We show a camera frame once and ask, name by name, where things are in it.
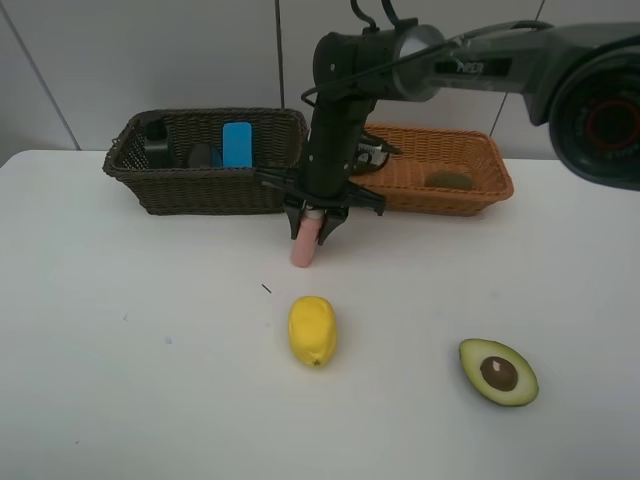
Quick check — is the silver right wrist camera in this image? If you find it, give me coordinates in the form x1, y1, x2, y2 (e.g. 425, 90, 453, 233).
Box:
352, 131, 402, 176

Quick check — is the dark green pump bottle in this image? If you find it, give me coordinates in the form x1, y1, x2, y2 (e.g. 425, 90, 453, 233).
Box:
140, 111, 175, 169

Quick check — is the halved avocado with pit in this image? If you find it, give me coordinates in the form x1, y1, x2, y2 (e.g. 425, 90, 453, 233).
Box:
458, 338, 539, 407

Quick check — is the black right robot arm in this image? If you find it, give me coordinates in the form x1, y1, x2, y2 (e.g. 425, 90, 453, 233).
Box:
256, 19, 639, 243

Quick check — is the pink bottle white cap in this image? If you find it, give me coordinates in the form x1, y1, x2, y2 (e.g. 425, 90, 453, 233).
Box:
290, 209, 324, 268

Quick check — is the grey translucent plastic cup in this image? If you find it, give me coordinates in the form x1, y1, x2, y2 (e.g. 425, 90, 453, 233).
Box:
187, 143, 215, 169

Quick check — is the yellow lemon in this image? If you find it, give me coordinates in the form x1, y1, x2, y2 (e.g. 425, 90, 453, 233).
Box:
288, 296, 337, 368

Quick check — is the black and blue eraser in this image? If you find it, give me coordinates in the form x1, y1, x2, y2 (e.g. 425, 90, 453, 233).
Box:
211, 122, 254, 168

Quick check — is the orange wicker basket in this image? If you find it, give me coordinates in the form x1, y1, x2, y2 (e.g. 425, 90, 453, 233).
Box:
351, 124, 514, 216

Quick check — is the dark brown wicker basket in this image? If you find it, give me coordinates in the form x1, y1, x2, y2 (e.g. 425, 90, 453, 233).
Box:
103, 107, 308, 216

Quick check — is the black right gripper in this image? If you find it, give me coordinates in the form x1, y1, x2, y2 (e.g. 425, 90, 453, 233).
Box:
255, 152, 385, 246

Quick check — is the brown kiwi fruit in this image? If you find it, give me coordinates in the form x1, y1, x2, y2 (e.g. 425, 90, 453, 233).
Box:
424, 171, 474, 191

